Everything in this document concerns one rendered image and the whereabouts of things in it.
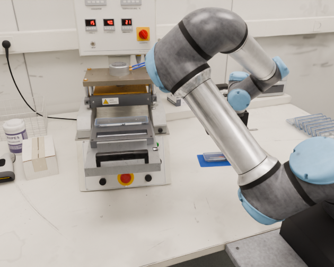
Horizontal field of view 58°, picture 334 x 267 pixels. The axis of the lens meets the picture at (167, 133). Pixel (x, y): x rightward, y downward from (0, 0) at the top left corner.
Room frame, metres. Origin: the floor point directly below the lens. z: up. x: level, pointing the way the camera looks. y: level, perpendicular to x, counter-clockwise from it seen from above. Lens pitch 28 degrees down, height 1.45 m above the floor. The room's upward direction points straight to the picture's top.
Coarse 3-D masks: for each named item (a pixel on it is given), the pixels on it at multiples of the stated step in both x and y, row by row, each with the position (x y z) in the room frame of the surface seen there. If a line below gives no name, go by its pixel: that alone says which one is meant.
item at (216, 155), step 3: (204, 153) 1.12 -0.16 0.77; (207, 153) 1.12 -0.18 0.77; (210, 153) 1.12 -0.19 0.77; (213, 153) 1.12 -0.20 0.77; (216, 153) 1.12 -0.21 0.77; (219, 153) 1.12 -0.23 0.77; (222, 153) 1.12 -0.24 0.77; (204, 156) 1.10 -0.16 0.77; (207, 156) 1.10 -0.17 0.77; (210, 156) 1.10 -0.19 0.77; (213, 156) 1.10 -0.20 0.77; (216, 156) 1.10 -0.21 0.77; (219, 156) 1.10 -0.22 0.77; (222, 156) 1.10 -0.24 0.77
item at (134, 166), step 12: (108, 144) 0.79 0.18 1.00; (120, 144) 0.80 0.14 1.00; (132, 144) 0.80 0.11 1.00; (144, 144) 0.81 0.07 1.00; (156, 144) 0.85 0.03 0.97; (156, 156) 0.78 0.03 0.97; (84, 168) 0.72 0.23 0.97; (96, 168) 0.72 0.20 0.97; (108, 168) 0.72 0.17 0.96; (120, 168) 0.73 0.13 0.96; (132, 168) 0.73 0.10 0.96; (144, 168) 0.74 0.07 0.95; (156, 168) 0.74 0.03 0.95
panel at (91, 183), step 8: (160, 136) 1.00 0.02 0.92; (88, 144) 0.96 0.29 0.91; (160, 144) 0.99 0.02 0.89; (160, 152) 0.97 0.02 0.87; (96, 176) 0.91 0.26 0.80; (104, 176) 0.91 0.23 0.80; (112, 176) 0.92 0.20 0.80; (136, 176) 0.93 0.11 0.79; (144, 176) 0.93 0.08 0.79; (152, 176) 0.93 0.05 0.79; (160, 176) 0.94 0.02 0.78; (88, 184) 0.90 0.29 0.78; (96, 184) 0.90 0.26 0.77; (112, 184) 0.90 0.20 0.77; (120, 184) 0.91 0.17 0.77; (128, 184) 0.91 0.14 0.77; (136, 184) 0.91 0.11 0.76; (144, 184) 0.92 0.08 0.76; (152, 184) 0.92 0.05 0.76; (160, 184) 0.92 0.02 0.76
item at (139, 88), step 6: (138, 84) 1.20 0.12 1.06; (144, 84) 1.20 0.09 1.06; (96, 90) 1.12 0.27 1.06; (102, 90) 1.12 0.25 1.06; (108, 90) 1.12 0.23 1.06; (114, 90) 1.12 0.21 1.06; (120, 90) 1.12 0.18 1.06; (126, 90) 1.12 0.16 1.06; (132, 90) 1.12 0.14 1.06; (138, 90) 1.12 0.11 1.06; (144, 90) 1.12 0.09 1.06
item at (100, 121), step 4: (140, 116) 1.00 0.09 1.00; (144, 116) 1.00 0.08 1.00; (96, 120) 0.96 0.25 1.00; (100, 120) 0.96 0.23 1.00; (104, 120) 0.96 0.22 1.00; (108, 120) 0.96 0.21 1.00; (112, 120) 0.96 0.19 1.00; (116, 120) 0.96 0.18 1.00; (120, 120) 0.96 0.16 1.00; (124, 120) 0.96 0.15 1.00; (128, 120) 0.96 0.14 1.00; (132, 120) 0.96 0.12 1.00; (136, 120) 0.96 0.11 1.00; (140, 120) 0.96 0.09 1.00; (144, 120) 0.96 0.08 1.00; (96, 124) 0.93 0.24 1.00; (100, 124) 0.93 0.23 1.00
